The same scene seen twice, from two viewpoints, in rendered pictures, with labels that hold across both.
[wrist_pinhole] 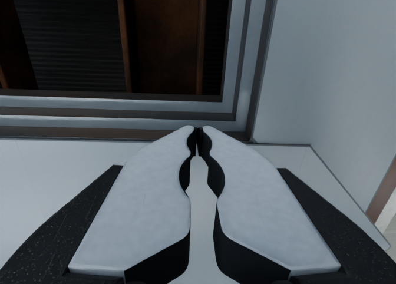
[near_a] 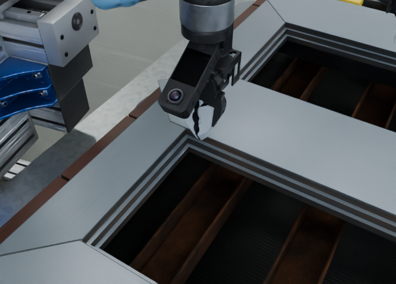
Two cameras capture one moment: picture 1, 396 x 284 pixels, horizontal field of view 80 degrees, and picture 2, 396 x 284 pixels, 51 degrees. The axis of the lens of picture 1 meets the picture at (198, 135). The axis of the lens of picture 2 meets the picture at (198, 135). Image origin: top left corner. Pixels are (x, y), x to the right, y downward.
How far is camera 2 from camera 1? 60 cm
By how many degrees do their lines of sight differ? 23
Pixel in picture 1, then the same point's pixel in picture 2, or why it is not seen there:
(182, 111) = (203, 149)
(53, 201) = (259, 137)
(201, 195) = not seen: hidden behind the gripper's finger
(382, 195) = (150, 98)
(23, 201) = (269, 141)
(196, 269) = (230, 97)
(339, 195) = not seen: hidden behind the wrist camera
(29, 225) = (276, 134)
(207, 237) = not seen: hidden behind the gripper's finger
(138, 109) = (217, 155)
